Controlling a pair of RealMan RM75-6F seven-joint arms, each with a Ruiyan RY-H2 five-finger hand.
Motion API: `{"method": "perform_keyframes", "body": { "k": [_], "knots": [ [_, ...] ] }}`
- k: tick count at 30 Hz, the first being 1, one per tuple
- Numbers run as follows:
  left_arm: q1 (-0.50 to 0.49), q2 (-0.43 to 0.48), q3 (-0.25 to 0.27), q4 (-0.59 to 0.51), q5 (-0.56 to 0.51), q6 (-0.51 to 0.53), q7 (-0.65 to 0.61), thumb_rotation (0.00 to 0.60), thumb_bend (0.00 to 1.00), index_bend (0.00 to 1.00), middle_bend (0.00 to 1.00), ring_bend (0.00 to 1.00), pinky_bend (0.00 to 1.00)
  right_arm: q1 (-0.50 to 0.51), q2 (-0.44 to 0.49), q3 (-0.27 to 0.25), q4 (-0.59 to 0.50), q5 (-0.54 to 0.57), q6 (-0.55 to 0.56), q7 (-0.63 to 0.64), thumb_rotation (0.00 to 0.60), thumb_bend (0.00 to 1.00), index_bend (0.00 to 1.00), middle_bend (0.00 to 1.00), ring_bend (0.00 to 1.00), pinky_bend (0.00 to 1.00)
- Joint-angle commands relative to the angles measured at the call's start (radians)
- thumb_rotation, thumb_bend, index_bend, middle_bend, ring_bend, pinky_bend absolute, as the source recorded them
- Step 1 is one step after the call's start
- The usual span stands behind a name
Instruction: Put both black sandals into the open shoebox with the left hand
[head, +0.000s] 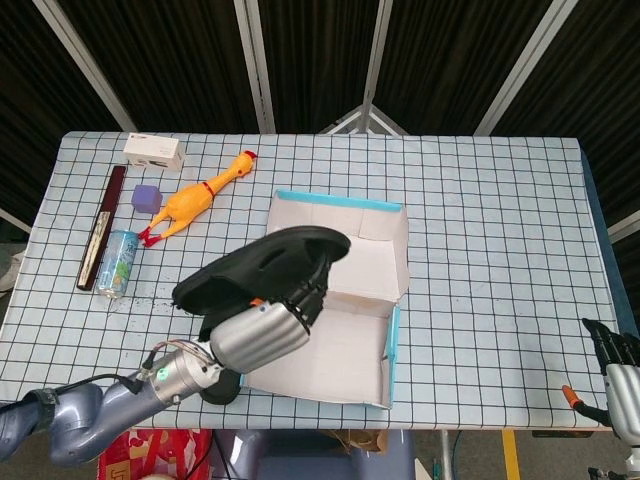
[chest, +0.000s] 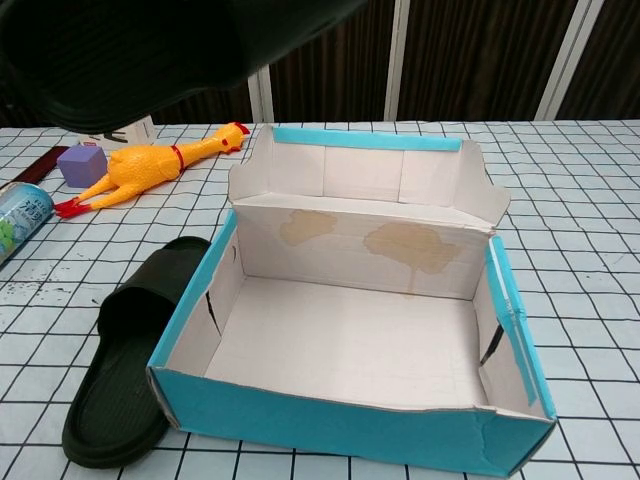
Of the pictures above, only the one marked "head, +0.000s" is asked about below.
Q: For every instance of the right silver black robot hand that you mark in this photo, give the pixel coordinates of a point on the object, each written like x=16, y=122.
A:
x=625, y=395

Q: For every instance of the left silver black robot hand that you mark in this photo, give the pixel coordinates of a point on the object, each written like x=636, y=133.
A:
x=260, y=337

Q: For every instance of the black rubber slipper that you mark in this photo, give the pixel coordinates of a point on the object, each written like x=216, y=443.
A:
x=250, y=270
x=220, y=397

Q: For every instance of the light blue cardboard shoe box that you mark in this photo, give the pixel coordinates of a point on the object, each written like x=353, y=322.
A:
x=350, y=350

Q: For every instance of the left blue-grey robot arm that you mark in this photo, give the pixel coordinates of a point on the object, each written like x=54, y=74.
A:
x=100, y=415

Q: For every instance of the red patterned shopping bag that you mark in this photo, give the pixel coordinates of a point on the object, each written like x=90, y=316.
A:
x=165, y=450

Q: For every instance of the dark red long fan box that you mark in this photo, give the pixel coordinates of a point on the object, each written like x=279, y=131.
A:
x=102, y=225

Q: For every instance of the small white product box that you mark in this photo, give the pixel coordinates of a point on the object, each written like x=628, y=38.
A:
x=152, y=150

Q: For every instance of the blue-grey plastic chair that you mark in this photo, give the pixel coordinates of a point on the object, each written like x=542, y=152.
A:
x=300, y=460

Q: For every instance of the brown paper bag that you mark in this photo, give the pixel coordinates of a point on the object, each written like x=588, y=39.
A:
x=360, y=441

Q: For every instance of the yellow rubber chicken toy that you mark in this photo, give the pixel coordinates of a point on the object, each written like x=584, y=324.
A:
x=187, y=202

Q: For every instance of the light blue drink can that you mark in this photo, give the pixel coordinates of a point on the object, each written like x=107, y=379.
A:
x=117, y=265

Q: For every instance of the white metal screen bar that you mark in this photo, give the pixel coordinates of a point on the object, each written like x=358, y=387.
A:
x=15, y=220
x=625, y=226

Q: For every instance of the purple foam cube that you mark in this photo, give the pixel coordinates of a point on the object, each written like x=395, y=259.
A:
x=146, y=199

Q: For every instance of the grey metal table leg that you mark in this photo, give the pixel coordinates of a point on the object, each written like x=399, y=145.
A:
x=445, y=455

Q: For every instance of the white triangular screen foot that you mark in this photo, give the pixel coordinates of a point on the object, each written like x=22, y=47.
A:
x=361, y=116

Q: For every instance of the white metal screen post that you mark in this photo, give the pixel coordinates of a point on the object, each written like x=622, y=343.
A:
x=255, y=65
x=375, y=65
x=520, y=65
x=85, y=65

